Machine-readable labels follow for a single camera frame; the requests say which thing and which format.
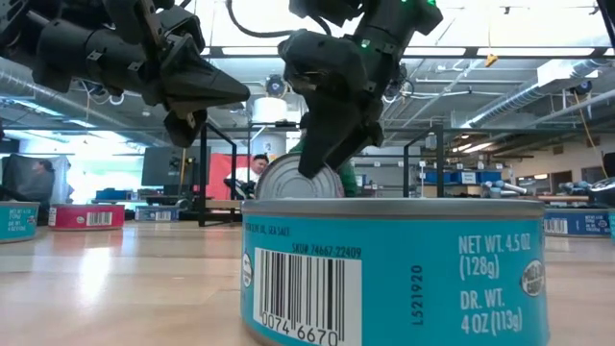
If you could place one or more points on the white cylindrical lamp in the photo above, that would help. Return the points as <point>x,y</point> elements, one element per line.
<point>269,109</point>

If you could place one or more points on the yellow hanging tag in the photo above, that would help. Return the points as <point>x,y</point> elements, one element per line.
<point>490,60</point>

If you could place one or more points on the grey cloth cover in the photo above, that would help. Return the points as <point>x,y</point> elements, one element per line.
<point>14,173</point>

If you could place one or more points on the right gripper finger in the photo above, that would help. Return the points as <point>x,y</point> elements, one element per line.
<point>327,134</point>
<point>370,130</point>

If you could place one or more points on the blue storage bins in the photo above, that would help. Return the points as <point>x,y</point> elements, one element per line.
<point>461,177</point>

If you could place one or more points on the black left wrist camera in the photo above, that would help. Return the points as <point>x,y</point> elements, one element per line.
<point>180,29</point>

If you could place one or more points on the black monitor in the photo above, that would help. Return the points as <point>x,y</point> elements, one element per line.
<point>163,165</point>

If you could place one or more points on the red seafood can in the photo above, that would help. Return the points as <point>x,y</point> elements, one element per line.
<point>86,218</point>
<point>283,182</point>

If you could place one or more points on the black overhead camera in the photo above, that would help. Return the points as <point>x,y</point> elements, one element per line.
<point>581,88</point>
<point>275,85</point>
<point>401,86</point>

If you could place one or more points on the red panel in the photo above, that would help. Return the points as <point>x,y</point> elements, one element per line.
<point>218,173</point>

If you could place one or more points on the blue box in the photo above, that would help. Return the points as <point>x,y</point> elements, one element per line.
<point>113,194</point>

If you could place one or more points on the teal seafood can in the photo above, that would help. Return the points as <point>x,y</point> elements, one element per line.
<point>612,226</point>
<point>17,223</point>
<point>394,269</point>

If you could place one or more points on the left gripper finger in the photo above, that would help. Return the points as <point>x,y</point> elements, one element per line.
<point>206,102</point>
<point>192,72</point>

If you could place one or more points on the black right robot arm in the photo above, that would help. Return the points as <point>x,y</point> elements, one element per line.
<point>399,24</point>

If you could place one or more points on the black rounded equipment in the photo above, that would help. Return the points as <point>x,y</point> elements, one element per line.
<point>604,192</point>

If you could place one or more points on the blue seafood can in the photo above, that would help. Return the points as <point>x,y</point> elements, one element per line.
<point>156,214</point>
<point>576,223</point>

